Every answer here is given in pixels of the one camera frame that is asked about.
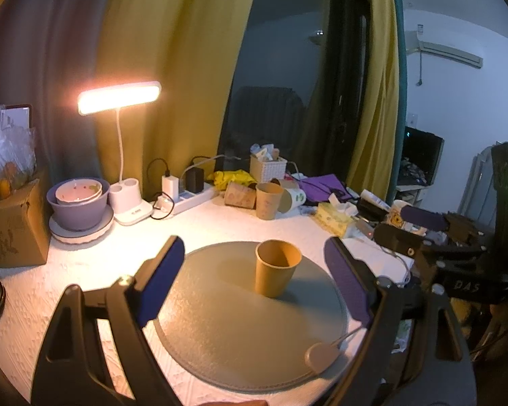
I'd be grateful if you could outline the white air conditioner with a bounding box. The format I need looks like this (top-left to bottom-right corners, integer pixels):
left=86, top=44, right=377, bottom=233
left=404, top=29, right=484, bottom=69

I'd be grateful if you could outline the brown paper cup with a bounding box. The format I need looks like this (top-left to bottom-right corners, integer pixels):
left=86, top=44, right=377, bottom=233
left=255, top=182, right=285, bottom=221
left=223, top=180, right=258, bottom=209
left=255, top=239, right=302, bottom=298

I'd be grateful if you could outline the round grey mat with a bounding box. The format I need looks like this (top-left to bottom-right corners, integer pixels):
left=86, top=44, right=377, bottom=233
left=153, top=241, right=350, bottom=398

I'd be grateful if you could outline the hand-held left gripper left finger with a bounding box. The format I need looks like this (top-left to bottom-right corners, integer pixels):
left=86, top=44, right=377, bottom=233
left=29, top=234, right=185, bottom=406

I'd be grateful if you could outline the yellow cloth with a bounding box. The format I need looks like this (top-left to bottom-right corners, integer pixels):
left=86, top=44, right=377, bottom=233
left=207, top=168, right=257, bottom=192

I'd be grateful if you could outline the black cable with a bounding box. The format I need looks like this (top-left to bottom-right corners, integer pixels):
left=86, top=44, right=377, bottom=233
left=146, top=158, right=172, bottom=221

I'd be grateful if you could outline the teal curtain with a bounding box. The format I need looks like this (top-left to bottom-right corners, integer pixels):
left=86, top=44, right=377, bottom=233
left=388, top=0, right=409, bottom=137

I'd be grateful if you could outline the white plate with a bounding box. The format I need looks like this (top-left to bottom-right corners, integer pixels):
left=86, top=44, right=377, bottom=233
left=48, top=206, right=115, bottom=245

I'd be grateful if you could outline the cardboard box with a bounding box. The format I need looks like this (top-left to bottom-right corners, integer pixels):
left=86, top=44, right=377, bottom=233
left=0, top=178, right=52, bottom=270

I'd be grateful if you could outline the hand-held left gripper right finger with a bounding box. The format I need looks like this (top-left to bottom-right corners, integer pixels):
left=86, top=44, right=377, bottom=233
left=324, top=237, right=477, bottom=406

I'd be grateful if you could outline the tablet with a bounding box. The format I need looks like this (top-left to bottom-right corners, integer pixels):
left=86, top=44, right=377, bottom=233
left=3, top=104, right=33, bottom=130

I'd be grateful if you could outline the yellow tissue box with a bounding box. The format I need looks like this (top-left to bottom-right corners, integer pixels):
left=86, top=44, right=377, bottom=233
left=317, top=195, right=359, bottom=238

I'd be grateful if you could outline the clear plastic bag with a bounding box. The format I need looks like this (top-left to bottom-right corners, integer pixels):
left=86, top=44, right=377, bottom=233
left=0, top=100, right=38, bottom=206

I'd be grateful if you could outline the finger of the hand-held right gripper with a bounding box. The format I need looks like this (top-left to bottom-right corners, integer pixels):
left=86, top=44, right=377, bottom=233
left=401, top=206, right=449, bottom=232
left=373, top=222, right=425, bottom=260

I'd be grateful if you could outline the yellow cartoon mug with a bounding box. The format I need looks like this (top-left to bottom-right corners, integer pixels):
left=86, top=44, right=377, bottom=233
left=388, top=199, right=428, bottom=236

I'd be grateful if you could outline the yellow curtain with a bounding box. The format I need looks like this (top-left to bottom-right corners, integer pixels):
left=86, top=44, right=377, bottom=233
left=94, top=0, right=264, bottom=197
left=346, top=0, right=401, bottom=200

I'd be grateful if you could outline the white desk lamp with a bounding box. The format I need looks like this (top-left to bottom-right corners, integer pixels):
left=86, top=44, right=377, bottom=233
left=77, top=80, right=162, bottom=226

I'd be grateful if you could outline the purple cloth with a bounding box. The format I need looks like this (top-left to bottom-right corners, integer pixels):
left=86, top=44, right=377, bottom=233
left=298, top=173, right=357, bottom=204

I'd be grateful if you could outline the black monitor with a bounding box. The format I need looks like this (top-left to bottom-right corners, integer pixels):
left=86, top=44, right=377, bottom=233
left=400, top=126, right=445, bottom=187

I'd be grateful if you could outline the purple bowl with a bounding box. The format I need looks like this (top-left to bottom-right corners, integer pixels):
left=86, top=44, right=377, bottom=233
left=46, top=177, right=111, bottom=231

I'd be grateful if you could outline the dark glass door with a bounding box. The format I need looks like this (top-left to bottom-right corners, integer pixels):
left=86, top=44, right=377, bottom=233
left=217, top=0, right=372, bottom=180

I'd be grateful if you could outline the black charger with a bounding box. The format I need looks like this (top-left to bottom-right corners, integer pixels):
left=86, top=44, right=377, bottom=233
left=185, top=167, right=205, bottom=194

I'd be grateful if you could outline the white charger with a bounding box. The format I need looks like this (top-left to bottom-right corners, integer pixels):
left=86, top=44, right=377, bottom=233
left=161, top=174, right=181, bottom=200

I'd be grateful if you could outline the white woven basket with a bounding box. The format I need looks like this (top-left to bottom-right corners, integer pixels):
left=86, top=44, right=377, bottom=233
left=248, top=153, right=289, bottom=183

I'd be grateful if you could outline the white paper cup green print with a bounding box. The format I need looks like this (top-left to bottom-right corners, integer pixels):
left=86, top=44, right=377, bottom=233
left=278, top=186, right=308, bottom=215

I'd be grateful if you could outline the white patterned bowl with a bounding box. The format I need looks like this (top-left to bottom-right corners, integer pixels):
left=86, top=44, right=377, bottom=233
left=55, top=180, right=103, bottom=205

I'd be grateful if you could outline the white power strip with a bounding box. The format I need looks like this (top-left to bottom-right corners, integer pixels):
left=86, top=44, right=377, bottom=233
left=150, top=186, right=219, bottom=217

